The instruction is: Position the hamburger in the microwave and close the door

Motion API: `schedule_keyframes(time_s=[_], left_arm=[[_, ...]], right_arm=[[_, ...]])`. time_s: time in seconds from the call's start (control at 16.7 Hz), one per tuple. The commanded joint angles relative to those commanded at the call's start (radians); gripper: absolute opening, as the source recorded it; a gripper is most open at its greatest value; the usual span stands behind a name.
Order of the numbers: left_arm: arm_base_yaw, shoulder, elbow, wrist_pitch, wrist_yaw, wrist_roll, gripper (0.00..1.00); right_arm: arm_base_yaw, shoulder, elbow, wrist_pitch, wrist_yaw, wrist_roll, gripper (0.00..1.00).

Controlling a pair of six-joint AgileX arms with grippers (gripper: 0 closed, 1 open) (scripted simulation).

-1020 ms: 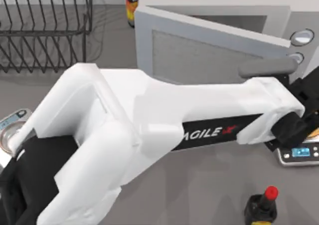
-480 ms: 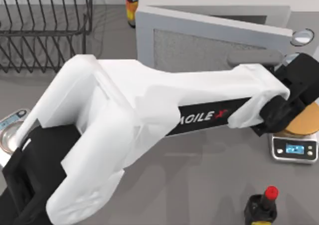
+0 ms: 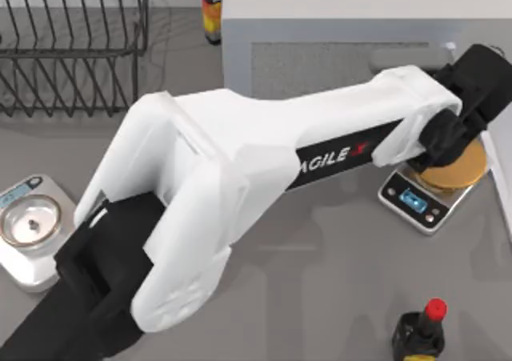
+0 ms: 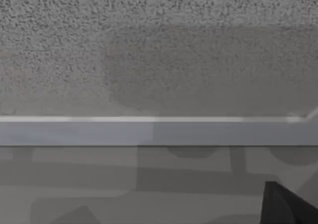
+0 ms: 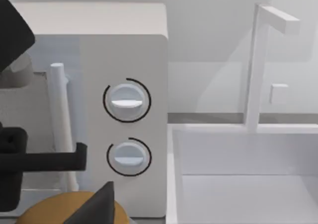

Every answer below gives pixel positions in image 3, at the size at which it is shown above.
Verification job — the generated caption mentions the round golden disc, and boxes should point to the round golden disc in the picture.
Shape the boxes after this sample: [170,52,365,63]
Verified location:
[415,139,488,196]

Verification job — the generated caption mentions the silver scale with grey display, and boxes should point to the silver scale with grey display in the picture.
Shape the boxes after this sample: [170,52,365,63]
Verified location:
[0,173,78,294]

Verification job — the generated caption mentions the silver scale with blue display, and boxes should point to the silver scale with blue display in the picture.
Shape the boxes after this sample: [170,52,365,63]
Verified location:
[377,163,476,235]

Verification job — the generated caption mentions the dark bottle with red cap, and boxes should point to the dark bottle with red cap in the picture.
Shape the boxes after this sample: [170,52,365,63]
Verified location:
[390,297,449,361]

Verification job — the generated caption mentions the dark bottle with orange label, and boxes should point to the dark bottle with orange label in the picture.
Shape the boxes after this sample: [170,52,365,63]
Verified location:
[201,0,224,46]

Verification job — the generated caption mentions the black wire dish rack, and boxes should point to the black wire dish rack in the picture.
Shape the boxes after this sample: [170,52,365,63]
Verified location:
[0,0,152,118]

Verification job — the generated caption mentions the round glass bowl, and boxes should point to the round glass bowl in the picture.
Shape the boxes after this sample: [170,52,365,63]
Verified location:
[0,195,66,254]

